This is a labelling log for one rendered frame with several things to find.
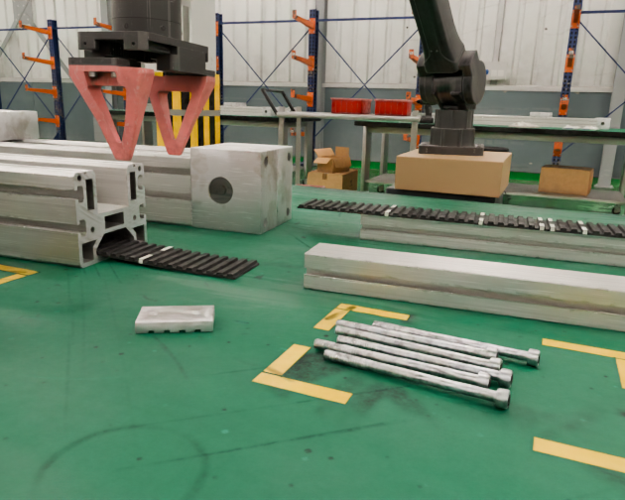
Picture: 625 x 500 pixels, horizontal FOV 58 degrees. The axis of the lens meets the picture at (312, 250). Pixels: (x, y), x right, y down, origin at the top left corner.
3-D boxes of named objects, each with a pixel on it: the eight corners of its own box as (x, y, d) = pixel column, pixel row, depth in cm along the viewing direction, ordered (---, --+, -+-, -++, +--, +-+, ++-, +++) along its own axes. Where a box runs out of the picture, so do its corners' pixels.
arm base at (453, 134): (483, 152, 111) (422, 149, 115) (487, 110, 109) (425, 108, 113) (483, 156, 103) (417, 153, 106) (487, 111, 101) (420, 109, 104)
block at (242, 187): (298, 215, 76) (299, 145, 73) (260, 234, 64) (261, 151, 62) (237, 209, 79) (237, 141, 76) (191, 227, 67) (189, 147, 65)
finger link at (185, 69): (111, 156, 50) (106, 45, 48) (158, 152, 57) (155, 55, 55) (178, 161, 48) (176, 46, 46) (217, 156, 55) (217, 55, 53)
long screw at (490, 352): (498, 361, 34) (499, 345, 34) (495, 367, 33) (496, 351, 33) (340, 327, 39) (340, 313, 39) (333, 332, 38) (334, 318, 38)
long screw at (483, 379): (491, 387, 31) (492, 370, 31) (487, 395, 30) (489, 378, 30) (319, 347, 36) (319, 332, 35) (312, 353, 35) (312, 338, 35)
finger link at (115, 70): (70, 159, 46) (62, 37, 43) (126, 154, 52) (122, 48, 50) (142, 165, 44) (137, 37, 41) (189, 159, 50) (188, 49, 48)
